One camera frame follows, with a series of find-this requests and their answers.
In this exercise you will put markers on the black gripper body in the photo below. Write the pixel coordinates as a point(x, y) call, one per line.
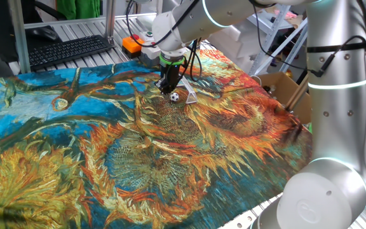
point(171, 73)

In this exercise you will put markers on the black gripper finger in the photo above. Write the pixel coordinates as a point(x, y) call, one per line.
point(171, 89)
point(162, 87)

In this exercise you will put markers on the small black white soccer ball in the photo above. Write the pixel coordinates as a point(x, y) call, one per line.
point(174, 96)

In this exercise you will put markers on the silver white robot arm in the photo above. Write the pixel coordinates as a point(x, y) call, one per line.
point(335, 127)

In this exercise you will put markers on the small golden ball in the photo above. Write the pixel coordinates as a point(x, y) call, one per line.
point(288, 73)

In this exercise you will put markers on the clear triangular stand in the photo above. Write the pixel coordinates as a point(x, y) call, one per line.
point(192, 98)

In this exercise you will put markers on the white box small green button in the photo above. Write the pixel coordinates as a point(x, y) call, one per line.
point(147, 34)

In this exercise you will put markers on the orange emergency stop box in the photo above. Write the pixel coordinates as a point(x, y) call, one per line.
point(131, 47)

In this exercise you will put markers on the white foam block stack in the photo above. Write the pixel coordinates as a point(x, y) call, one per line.
point(234, 41)

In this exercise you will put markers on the white metal shelf rack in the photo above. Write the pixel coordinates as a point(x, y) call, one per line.
point(267, 41)

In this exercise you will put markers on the black computer keyboard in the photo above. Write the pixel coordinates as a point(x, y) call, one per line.
point(65, 51)

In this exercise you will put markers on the sunflower painting tablecloth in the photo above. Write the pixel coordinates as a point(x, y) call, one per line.
point(75, 159)

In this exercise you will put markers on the brown cardboard box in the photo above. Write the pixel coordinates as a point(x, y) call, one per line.
point(284, 87)

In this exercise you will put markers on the hanging green cloth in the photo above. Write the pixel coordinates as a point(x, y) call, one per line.
point(78, 8)

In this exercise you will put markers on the black computer mouse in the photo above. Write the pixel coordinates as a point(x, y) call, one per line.
point(44, 32)

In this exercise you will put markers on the aluminium frame rail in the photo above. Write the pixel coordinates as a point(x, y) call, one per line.
point(75, 20)

